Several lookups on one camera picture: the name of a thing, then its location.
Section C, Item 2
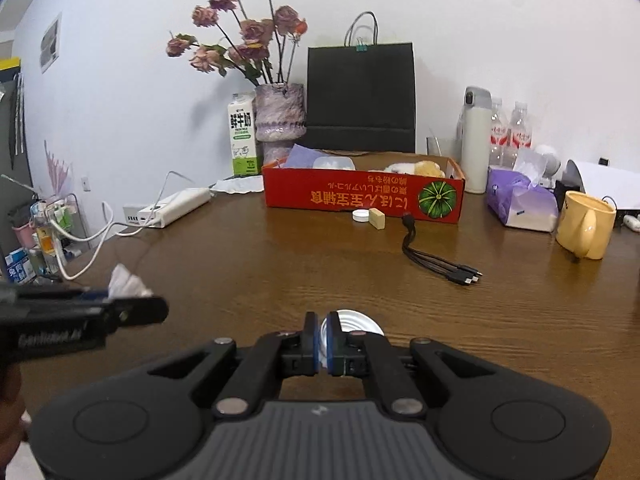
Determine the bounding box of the pink wall sticker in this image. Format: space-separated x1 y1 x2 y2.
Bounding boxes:
43 139 74 197

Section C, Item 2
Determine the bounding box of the white printer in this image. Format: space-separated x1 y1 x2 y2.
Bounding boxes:
562 159 640 212

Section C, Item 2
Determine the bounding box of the purple cloth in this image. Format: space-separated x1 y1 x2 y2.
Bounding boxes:
284 144 327 169

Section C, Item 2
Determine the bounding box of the black multi-head charging cable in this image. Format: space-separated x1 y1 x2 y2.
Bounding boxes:
401 212 484 287

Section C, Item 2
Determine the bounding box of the white round desk camera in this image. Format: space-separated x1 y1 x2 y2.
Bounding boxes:
532 144 562 189

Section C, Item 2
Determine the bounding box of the white power cable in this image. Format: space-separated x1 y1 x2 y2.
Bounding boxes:
46 201 153 282

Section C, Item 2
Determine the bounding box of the red cardboard box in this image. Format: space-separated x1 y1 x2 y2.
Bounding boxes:
261 149 467 226

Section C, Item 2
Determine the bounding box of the white green milk carton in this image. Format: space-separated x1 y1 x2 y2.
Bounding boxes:
227 92 260 177

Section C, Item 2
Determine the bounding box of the person's left forearm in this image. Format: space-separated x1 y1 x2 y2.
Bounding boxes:
0 362 27 443

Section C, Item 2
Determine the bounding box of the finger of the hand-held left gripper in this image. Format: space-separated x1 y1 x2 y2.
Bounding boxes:
102 295 170 332
65 286 112 304

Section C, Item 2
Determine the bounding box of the white power strip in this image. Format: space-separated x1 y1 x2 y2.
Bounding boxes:
122 187 214 229

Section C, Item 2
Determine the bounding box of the purple tissue pack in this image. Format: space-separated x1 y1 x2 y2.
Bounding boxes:
486 150 560 234

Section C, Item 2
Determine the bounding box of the small crumpled white tissue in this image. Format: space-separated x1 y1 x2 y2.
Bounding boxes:
107 263 154 299

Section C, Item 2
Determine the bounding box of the white yellow plush toy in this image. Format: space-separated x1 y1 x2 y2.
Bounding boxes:
382 159 446 179

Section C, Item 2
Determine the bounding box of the yellow mug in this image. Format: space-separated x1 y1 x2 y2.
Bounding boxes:
555 190 618 261

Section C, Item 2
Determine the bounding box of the white thermos bottle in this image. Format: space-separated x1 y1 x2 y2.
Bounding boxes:
458 86 493 195

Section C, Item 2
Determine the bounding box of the dried pink rose bouquet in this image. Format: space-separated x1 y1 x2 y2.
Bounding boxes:
165 0 309 87

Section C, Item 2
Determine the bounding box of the framed wall notice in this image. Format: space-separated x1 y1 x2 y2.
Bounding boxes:
39 12 64 74

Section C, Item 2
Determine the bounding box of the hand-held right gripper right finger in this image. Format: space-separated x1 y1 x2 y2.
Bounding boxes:
326 311 497 419

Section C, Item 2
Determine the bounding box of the black paper bag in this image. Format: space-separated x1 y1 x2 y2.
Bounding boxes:
304 11 417 154

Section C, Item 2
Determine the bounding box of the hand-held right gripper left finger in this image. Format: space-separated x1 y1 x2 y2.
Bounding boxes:
147 311 321 419

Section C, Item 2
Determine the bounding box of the wooden desktop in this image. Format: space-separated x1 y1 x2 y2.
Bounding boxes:
15 179 640 480

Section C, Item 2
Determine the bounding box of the wire storage rack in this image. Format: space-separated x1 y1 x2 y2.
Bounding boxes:
0 191 92 287

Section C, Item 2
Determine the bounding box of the clear plastic water bottle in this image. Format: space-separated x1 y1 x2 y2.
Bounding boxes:
508 101 534 161
489 99 511 169

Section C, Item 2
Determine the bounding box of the crumpled white paper sheet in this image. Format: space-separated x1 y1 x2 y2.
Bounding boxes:
214 175 265 195

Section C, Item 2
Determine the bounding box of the translucent plastic container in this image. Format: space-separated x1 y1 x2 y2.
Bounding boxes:
312 156 357 171

